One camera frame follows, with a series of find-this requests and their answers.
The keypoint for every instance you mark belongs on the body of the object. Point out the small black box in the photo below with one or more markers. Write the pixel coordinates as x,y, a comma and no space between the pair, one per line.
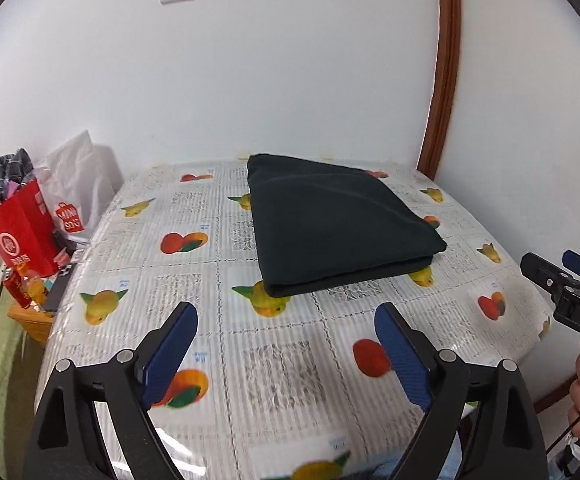
64,242

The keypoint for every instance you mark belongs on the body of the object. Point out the orange drink bottle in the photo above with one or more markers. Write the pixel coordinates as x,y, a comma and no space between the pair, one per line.
35,287

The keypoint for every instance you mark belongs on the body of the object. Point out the black sweater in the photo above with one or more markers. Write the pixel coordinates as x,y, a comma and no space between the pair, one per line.
330,220

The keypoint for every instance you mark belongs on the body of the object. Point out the red soda can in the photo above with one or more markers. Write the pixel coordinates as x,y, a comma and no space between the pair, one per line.
17,290

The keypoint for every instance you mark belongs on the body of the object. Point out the brown wooden baseboard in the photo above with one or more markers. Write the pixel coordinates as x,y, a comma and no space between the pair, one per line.
552,396

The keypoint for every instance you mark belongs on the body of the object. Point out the phone in dark case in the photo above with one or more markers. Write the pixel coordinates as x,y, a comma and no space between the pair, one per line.
57,290

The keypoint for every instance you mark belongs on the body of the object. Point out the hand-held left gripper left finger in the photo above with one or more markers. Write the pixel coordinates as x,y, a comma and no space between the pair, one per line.
169,355

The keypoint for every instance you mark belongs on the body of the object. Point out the wooden nightstand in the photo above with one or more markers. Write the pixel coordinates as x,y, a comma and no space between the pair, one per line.
32,322

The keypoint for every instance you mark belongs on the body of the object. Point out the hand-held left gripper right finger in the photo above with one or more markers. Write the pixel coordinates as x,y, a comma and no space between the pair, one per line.
402,355

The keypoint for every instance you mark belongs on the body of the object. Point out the fruit printed tablecloth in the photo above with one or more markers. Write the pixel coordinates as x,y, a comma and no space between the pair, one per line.
280,370

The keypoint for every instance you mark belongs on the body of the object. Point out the green bed sheet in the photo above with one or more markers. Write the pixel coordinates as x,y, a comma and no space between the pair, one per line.
9,395

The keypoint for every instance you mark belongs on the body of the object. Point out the white plastic shopping bag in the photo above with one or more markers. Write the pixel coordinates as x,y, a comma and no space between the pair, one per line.
84,180

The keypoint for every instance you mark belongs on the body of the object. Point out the brown wooden door frame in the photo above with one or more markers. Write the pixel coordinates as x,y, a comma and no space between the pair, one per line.
445,60

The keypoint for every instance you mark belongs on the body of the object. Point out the red paper bag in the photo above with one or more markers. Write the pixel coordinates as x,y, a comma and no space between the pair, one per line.
19,235

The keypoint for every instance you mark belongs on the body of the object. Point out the pink cloth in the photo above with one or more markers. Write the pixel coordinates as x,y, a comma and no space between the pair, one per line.
11,188

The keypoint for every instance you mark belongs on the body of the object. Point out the grey plaid cloth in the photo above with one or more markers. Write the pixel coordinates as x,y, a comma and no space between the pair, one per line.
4,170

